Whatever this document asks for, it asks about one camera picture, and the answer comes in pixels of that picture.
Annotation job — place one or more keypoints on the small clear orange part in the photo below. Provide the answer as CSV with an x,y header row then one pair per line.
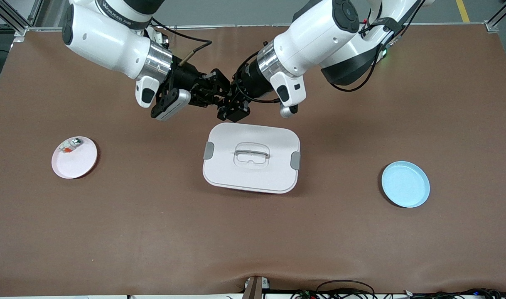
x,y
71,145

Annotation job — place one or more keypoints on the light blue round plate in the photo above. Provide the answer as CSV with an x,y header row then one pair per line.
x,y
404,185

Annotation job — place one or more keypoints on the aluminium frame post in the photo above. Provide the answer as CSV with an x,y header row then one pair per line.
x,y
20,32
496,20

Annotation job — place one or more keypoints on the white lidded storage box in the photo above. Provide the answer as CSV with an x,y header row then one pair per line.
x,y
253,174

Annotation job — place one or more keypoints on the brown table edge bracket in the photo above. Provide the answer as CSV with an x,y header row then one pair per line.
x,y
253,288

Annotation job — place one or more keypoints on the aluminium table edge rail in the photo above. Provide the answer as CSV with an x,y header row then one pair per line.
x,y
236,26

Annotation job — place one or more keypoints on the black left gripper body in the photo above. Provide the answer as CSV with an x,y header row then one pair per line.
x,y
251,84

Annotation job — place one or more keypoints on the pink round plate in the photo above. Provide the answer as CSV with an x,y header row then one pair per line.
x,y
75,162

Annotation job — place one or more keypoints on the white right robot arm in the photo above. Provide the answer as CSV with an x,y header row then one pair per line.
x,y
107,41

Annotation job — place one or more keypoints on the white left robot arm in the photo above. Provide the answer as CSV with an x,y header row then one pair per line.
x,y
319,37

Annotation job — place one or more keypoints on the brown table cover mat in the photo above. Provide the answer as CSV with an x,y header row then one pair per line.
x,y
253,232

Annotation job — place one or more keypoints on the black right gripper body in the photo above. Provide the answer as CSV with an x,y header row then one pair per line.
x,y
185,77

